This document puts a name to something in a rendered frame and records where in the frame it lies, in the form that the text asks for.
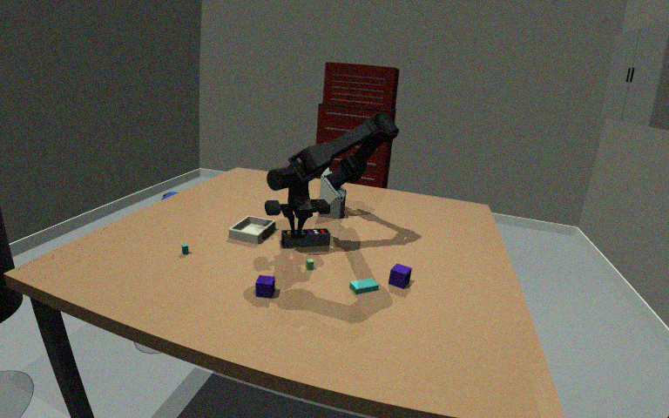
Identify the teal flat rectangular block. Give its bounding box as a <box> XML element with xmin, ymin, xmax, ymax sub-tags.
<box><xmin>349</xmin><ymin>278</ymin><xmax>378</xmax><ymax>294</ymax></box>

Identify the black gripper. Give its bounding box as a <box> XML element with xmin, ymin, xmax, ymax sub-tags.
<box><xmin>265</xmin><ymin>185</ymin><xmax>330</xmax><ymax>234</ymax></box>

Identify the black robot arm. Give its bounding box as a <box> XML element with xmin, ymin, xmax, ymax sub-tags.
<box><xmin>267</xmin><ymin>112</ymin><xmax>399</xmax><ymax>219</ymax></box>

